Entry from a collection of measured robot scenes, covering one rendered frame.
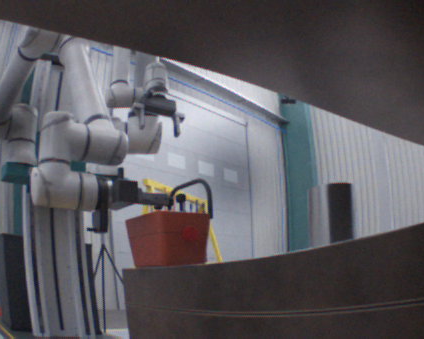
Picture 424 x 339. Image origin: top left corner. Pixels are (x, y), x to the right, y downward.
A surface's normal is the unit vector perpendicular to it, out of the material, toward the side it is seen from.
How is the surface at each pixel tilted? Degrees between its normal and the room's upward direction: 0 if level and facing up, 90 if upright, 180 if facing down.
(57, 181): 90
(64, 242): 90
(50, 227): 90
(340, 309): 90
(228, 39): 180
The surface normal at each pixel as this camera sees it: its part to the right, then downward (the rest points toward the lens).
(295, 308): -0.84, -0.09
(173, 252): 0.55, -0.10
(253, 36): 0.04, 0.97
